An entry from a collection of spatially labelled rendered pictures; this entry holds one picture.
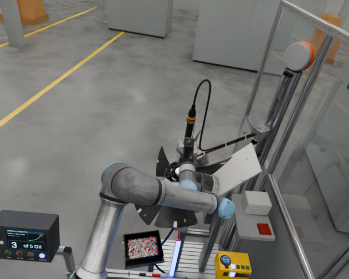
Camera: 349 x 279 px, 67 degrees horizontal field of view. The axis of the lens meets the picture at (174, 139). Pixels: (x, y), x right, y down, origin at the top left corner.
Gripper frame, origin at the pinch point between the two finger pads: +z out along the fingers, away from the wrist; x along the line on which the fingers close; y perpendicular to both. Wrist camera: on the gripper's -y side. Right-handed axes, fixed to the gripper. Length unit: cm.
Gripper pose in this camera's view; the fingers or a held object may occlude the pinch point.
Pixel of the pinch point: (186, 139)
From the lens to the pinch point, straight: 135.5
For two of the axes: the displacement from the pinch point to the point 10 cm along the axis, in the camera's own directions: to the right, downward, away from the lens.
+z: 0.2, -6.0, 8.0
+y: -1.1, 8.0, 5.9
